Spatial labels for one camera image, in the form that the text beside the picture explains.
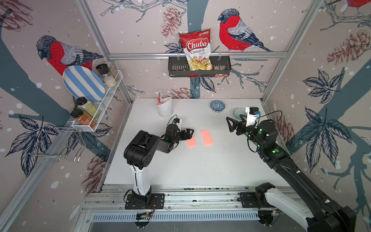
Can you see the green spice jar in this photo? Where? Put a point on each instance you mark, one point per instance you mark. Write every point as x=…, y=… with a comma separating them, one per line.
x=88, y=107

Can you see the blue patterned ceramic bowl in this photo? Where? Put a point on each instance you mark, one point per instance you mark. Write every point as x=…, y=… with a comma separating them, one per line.
x=217, y=106

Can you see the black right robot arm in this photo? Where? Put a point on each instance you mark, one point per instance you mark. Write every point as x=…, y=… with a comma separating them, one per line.
x=319, y=213

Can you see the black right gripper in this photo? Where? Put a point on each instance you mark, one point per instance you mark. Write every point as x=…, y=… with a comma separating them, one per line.
x=242, y=126

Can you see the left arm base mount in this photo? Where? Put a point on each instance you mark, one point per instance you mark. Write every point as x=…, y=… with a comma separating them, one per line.
x=149, y=201

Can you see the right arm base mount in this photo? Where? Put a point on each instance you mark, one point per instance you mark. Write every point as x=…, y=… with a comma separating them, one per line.
x=256, y=199

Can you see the black lid spice jar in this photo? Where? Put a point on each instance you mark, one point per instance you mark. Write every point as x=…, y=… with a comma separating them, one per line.
x=107, y=77

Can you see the blue striped plate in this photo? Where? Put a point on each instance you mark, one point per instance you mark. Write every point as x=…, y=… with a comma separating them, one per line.
x=82, y=82

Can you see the white utensil cup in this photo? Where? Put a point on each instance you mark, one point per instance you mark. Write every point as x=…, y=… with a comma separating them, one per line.
x=165, y=109

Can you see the red Chuba chips bag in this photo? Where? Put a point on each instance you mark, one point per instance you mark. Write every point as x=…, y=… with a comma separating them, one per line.
x=197, y=49

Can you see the white wire shelf rack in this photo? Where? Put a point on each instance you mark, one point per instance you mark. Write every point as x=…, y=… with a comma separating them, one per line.
x=101, y=106

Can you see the orange spice jar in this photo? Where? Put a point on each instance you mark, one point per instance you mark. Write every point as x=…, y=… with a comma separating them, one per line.
x=83, y=118

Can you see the pink square paper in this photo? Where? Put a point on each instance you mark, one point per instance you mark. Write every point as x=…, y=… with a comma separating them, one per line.
x=207, y=137
x=191, y=142

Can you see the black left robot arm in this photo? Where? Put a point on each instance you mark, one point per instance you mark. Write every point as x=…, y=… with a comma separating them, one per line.
x=140, y=151

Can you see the red handled utensil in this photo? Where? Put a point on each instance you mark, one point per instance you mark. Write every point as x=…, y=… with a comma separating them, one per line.
x=159, y=98

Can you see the teal striped ceramic bowl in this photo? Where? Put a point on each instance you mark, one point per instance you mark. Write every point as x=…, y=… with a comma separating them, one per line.
x=239, y=113

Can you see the black wire basket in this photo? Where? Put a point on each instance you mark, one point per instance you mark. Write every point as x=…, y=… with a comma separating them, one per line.
x=178, y=67

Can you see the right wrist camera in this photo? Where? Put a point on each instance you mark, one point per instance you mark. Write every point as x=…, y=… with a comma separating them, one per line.
x=253, y=114

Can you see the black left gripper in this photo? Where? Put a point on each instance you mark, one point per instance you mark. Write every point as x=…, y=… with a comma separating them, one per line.
x=189, y=136

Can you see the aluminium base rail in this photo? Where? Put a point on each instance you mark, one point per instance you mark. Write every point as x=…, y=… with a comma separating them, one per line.
x=111, y=198

